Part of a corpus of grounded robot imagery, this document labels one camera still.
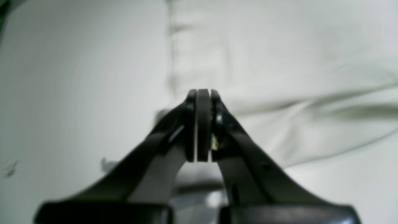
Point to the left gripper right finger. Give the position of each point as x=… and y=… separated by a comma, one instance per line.
x=258, y=190

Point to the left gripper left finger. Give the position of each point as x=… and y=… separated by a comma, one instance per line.
x=137, y=189

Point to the light grey T-shirt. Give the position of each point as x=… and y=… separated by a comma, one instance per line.
x=307, y=79

